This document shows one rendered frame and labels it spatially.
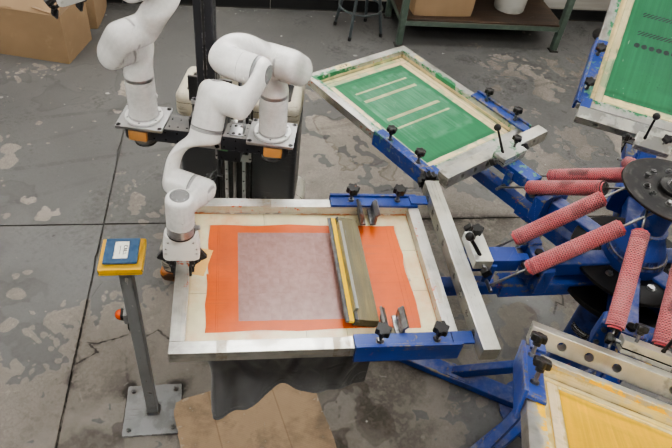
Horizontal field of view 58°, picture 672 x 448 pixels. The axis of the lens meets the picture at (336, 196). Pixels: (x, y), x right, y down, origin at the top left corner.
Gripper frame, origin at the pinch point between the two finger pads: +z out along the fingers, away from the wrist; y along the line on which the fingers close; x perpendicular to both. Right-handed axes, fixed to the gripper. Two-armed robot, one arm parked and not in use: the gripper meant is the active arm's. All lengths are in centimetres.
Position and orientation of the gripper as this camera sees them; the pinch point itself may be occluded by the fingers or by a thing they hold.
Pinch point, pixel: (182, 268)
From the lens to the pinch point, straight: 183.1
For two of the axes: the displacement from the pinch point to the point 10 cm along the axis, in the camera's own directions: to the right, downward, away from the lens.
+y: -9.8, -0.2, -1.8
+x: 1.2, 6.8, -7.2
